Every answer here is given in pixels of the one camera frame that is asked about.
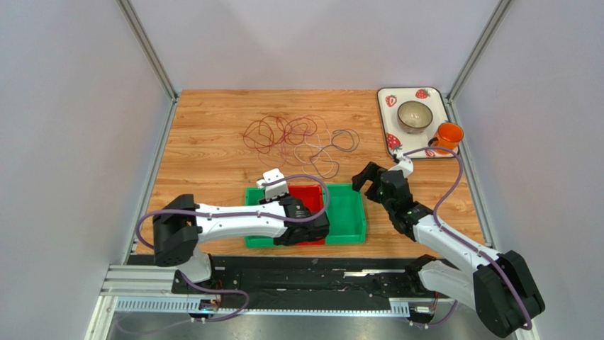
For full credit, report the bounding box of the red thin cable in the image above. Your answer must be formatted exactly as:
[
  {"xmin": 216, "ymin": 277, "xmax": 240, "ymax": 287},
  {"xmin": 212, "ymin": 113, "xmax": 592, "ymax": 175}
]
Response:
[{"xmin": 242, "ymin": 115, "xmax": 320, "ymax": 154}]

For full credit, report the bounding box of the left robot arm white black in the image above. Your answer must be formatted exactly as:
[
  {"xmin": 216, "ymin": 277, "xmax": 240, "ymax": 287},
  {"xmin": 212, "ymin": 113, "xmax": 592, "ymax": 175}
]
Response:
[{"xmin": 152, "ymin": 194, "xmax": 330, "ymax": 283}]

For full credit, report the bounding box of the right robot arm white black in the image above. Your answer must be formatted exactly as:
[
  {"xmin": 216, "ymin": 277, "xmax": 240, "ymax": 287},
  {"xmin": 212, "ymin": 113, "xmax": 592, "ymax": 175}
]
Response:
[{"xmin": 352, "ymin": 159, "xmax": 546, "ymax": 338}]

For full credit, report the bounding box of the strawberry pattern white tray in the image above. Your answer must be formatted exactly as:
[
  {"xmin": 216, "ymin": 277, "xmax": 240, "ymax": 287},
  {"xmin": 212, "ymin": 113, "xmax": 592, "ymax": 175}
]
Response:
[{"xmin": 376, "ymin": 86, "xmax": 449, "ymax": 155}]

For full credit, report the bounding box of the red plastic bin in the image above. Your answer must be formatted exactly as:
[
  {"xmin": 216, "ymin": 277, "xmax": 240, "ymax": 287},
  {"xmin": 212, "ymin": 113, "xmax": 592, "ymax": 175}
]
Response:
[{"xmin": 286, "ymin": 184, "xmax": 325, "ymax": 244}]

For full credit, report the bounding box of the right green plastic bin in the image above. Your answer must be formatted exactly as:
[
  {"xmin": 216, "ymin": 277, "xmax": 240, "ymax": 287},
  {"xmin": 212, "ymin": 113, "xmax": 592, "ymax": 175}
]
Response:
[{"xmin": 325, "ymin": 183, "xmax": 367, "ymax": 245}]

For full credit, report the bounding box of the green plastic bin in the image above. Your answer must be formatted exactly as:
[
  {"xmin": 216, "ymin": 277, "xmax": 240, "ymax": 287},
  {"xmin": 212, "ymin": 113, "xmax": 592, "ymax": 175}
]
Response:
[
  {"xmin": 244, "ymin": 187, "xmax": 275, "ymax": 248},
  {"xmin": 325, "ymin": 183, "xmax": 367, "ymax": 245}
]

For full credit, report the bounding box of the left green plastic bin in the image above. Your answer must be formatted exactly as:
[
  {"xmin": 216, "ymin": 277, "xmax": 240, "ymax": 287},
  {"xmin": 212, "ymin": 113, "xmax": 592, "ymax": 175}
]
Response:
[{"xmin": 244, "ymin": 187, "xmax": 275, "ymax": 248}]

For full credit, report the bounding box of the grey ceramic bowl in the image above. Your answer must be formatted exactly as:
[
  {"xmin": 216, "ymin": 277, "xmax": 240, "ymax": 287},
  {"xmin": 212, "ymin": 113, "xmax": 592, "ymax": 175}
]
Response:
[{"xmin": 397, "ymin": 101, "xmax": 433, "ymax": 134}]

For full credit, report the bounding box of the orange mug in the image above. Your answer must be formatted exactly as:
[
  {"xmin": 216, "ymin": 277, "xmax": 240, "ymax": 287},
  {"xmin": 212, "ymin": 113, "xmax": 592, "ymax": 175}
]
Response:
[{"xmin": 428, "ymin": 122, "xmax": 464, "ymax": 150}]

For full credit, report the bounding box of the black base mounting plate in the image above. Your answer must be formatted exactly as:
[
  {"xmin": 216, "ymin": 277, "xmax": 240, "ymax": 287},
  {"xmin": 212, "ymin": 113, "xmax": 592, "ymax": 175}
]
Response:
[{"xmin": 127, "ymin": 254, "xmax": 454, "ymax": 312}]

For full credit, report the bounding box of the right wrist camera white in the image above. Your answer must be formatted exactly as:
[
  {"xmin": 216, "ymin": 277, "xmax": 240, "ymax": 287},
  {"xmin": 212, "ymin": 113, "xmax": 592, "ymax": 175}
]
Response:
[{"xmin": 390, "ymin": 154, "xmax": 414, "ymax": 179}]

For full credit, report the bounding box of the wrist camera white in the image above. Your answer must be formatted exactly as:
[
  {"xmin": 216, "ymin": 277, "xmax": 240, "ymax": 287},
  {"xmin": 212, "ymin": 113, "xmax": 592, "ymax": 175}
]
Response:
[
  {"xmin": 256, "ymin": 169, "xmax": 289, "ymax": 202},
  {"xmin": 390, "ymin": 154, "xmax": 414, "ymax": 179}
]

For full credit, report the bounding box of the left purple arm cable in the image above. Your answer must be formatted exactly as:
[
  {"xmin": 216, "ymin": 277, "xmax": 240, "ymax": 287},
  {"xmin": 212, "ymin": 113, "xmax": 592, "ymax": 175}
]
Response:
[{"xmin": 135, "ymin": 173, "xmax": 331, "ymax": 324}]

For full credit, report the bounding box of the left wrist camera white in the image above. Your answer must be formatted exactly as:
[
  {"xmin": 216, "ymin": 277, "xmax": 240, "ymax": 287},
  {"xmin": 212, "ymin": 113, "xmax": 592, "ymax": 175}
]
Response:
[{"xmin": 256, "ymin": 169, "xmax": 289, "ymax": 202}]

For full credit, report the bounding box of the white thin cable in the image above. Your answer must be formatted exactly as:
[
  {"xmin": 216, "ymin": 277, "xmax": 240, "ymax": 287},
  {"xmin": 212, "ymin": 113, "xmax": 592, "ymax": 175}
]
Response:
[{"xmin": 292, "ymin": 129, "xmax": 331, "ymax": 179}]

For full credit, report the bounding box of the pink thin cable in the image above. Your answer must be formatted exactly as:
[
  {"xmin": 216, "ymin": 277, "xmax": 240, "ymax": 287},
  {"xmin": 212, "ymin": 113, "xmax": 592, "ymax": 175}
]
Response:
[{"xmin": 257, "ymin": 115, "xmax": 331, "ymax": 170}]

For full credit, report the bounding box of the aluminium rail front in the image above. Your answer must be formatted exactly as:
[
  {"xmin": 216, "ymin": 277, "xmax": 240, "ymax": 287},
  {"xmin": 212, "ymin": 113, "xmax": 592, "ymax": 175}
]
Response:
[{"xmin": 101, "ymin": 266, "xmax": 411, "ymax": 317}]

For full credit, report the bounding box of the right aluminium frame post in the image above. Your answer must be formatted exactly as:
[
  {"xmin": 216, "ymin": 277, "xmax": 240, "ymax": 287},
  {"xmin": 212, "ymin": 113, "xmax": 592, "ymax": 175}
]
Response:
[{"xmin": 448, "ymin": 0, "xmax": 515, "ymax": 103}]

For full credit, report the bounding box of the aluminium frame post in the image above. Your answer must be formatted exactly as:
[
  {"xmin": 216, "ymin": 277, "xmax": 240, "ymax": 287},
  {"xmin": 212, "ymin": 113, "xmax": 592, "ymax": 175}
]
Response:
[
  {"xmin": 116, "ymin": 0, "xmax": 179, "ymax": 102},
  {"xmin": 448, "ymin": 0, "xmax": 515, "ymax": 103}
]

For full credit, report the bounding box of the left aluminium frame post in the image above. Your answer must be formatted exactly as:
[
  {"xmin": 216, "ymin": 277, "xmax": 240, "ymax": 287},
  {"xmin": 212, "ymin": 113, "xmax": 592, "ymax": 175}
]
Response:
[{"xmin": 116, "ymin": 0, "xmax": 179, "ymax": 102}]

